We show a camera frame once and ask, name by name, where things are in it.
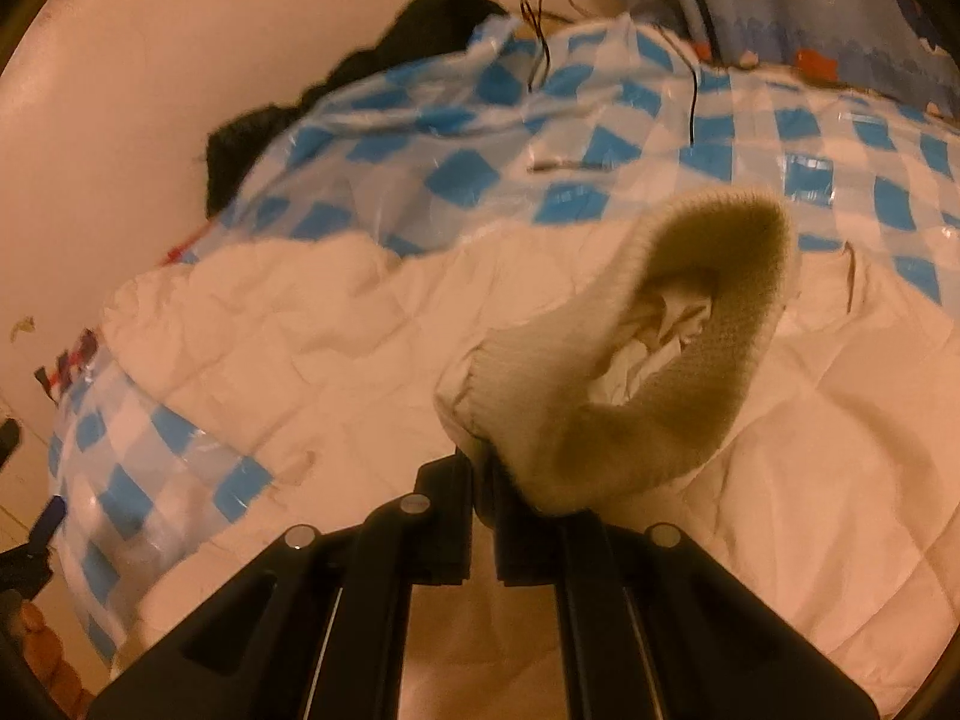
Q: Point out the black cloth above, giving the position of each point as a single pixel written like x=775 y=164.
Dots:
x=442 y=15

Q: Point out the blue white checkered plastic sheet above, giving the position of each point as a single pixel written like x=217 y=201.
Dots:
x=465 y=172

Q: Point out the white quilted jacket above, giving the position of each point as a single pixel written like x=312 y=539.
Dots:
x=300 y=360

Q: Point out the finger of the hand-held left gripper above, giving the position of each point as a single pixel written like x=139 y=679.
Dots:
x=34 y=551
x=7 y=444

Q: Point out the small grey stick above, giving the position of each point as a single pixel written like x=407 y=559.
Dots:
x=562 y=163

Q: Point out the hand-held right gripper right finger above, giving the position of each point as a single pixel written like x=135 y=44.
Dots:
x=517 y=540

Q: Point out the cartoon printed blue blanket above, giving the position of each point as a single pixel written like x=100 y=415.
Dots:
x=825 y=0

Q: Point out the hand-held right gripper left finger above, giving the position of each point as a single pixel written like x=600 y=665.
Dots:
x=442 y=525

